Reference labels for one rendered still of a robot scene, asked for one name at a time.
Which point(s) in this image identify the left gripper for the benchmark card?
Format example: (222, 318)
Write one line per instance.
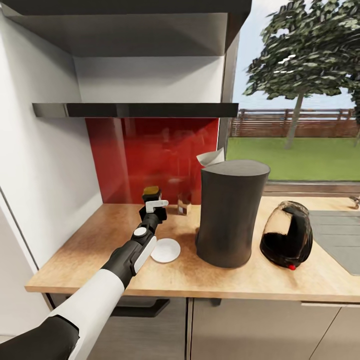
(159, 214)

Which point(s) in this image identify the electric kettle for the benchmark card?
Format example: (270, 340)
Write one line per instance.
(287, 238)

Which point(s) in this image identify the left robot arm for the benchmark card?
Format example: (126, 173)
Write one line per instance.
(70, 331)

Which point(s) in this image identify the paper coffee filter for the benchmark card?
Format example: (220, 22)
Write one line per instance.
(210, 158)

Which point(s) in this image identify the countertop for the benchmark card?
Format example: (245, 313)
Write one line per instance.
(319, 278)

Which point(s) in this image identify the drop in sink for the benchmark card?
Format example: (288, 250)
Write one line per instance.
(338, 233)

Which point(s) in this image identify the coffee maker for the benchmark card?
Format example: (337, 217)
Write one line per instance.
(231, 193)

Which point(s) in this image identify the bottle of coffee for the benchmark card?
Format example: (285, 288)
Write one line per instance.
(152, 193)

